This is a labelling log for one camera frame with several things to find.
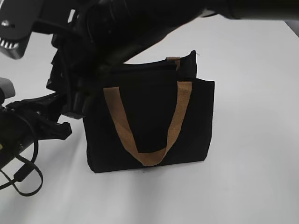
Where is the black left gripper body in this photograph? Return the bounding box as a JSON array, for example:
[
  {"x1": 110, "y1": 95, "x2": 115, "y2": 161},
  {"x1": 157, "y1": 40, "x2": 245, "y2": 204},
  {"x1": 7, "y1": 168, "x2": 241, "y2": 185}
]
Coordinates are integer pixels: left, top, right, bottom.
[{"x1": 6, "y1": 34, "x2": 93, "y2": 140}]

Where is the black looped cable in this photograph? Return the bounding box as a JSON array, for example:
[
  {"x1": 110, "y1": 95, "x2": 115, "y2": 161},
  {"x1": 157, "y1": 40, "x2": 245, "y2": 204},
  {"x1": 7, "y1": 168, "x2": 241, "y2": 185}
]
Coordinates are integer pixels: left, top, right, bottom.
[{"x1": 0, "y1": 112, "x2": 44, "y2": 196}]

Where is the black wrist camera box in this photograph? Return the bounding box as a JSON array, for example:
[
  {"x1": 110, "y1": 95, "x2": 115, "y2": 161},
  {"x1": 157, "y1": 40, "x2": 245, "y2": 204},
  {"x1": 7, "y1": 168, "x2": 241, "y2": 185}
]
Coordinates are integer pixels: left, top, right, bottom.
[{"x1": 0, "y1": 0, "x2": 43, "y2": 60}]

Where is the black bag with tan handles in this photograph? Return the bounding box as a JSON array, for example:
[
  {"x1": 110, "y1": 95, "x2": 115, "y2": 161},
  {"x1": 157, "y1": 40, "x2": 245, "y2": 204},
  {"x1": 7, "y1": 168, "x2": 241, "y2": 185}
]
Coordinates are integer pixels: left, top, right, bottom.
[{"x1": 83, "y1": 51, "x2": 215, "y2": 173}]

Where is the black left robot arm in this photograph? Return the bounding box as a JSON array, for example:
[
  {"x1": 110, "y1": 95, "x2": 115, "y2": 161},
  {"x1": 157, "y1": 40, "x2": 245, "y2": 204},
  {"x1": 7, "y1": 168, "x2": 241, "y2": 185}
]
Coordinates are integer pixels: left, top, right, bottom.
[{"x1": 0, "y1": 0, "x2": 299, "y2": 144}]

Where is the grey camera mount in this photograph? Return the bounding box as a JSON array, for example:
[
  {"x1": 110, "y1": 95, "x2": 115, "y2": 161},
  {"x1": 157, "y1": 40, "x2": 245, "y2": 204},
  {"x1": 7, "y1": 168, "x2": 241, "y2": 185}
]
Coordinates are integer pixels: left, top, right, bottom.
[{"x1": 0, "y1": 78, "x2": 15, "y2": 105}]

